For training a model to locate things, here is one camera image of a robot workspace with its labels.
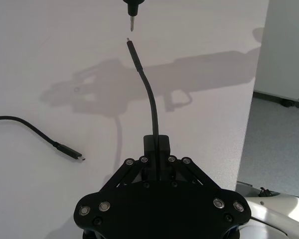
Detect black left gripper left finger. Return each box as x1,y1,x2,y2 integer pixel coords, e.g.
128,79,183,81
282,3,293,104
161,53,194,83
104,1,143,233
101,134,156,192

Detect black tool with metal tip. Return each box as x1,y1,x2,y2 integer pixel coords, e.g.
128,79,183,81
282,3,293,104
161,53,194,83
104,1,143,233
122,0,146,33

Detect black cable with silver plug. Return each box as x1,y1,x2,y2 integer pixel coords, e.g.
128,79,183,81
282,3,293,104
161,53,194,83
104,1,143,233
0,115,87,163
126,37,161,150

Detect white robot body shell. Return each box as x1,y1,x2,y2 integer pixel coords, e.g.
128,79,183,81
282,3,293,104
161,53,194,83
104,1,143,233
235,181,299,239

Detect small black connector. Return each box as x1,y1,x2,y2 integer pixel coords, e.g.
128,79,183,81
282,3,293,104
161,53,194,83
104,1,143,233
259,186,271,198

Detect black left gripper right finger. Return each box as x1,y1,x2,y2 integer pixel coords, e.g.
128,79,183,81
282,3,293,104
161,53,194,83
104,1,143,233
154,134,217,190

